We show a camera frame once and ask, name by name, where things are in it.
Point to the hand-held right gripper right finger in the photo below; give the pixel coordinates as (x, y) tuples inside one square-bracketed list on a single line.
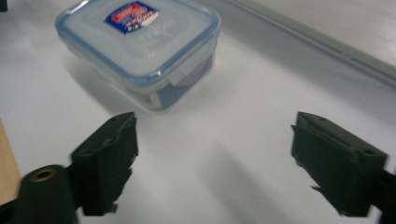
[(339, 168)]

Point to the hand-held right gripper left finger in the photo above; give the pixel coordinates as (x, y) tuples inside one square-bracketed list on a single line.
[(102, 161)]

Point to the small clear food container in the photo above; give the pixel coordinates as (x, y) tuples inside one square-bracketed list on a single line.
[(140, 53)]

